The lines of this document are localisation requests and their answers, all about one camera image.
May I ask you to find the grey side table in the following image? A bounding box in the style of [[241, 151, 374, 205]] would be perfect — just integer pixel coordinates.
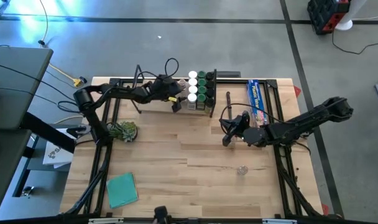
[[0, 45, 55, 214]]

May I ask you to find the blue plastic wrap box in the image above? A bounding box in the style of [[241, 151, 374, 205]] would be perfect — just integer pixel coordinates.
[[246, 79, 269, 127]]

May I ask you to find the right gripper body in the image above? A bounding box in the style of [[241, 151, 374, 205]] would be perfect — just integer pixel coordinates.
[[226, 116, 252, 141]]

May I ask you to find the black kitchen knife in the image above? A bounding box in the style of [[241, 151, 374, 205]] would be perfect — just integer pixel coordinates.
[[225, 91, 234, 121]]

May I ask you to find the black floor cable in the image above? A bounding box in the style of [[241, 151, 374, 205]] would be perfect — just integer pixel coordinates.
[[331, 29, 378, 55]]

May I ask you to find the bagel seasoning jar white lid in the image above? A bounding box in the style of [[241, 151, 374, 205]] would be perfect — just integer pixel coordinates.
[[187, 93, 198, 110]]

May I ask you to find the black red tool crate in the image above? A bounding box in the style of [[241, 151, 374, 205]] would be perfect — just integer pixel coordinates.
[[307, 0, 353, 35]]

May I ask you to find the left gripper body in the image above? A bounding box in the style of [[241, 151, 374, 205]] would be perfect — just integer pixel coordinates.
[[150, 74, 183, 103]]

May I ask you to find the white box with logo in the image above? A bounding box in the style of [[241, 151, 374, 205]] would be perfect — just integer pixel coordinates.
[[42, 127, 76, 169]]

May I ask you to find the silver mounting bracket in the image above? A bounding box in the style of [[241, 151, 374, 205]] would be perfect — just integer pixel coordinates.
[[262, 218, 298, 224], [88, 217, 124, 224]]

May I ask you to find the white pedestal base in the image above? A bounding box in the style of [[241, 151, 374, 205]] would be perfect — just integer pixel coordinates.
[[334, 0, 369, 32]]

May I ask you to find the potted succulent plant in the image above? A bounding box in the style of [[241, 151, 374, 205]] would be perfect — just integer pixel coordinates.
[[108, 120, 139, 143]]

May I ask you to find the yellow extension cord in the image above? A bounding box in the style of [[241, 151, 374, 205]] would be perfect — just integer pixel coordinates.
[[48, 63, 84, 88]]

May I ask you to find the wooden shelf black metal frame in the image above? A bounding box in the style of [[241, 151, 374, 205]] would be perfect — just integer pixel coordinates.
[[131, 64, 218, 118]]

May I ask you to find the green sponge cloth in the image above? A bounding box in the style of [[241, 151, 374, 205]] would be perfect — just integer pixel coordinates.
[[106, 172, 139, 209]]

